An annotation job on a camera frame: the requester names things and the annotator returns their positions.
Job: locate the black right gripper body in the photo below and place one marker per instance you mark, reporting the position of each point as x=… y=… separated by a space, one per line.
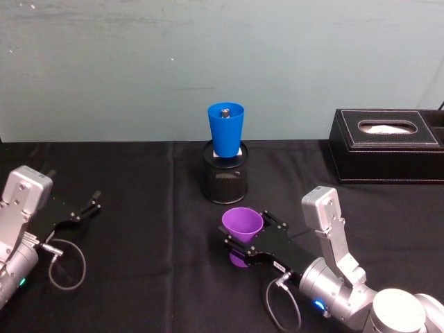
x=277 y=246

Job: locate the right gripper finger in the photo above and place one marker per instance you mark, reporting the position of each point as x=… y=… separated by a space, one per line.
x=274 y=220
x=239 y=251

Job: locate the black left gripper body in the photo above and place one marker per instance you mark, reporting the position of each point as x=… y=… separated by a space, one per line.
x=52 y=218

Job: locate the purple plastic cup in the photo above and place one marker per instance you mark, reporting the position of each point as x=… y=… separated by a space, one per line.
x=243 y=225

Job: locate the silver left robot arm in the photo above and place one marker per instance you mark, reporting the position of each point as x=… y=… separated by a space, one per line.
x=21 y=194

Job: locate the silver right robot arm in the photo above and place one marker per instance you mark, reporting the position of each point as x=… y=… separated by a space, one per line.
x=333 y=277

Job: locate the black table cloth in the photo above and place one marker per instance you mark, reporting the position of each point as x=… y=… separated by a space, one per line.
x=138 y=243

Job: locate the black mesh pen holder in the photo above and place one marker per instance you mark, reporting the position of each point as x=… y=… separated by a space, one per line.
x=223 y=184

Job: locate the small white flat piece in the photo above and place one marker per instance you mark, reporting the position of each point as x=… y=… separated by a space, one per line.
x=239 y=152

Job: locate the blue plastic cup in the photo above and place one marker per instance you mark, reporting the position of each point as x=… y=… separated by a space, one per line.
x=225 y=138

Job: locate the small metal piece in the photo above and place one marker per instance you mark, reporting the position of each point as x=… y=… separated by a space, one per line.
x=224 y=113

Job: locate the black leather tissue box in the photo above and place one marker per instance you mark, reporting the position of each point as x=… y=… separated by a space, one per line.
x=381 y=159

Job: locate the white tissue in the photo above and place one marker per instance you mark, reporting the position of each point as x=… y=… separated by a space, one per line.
x=381 y=129

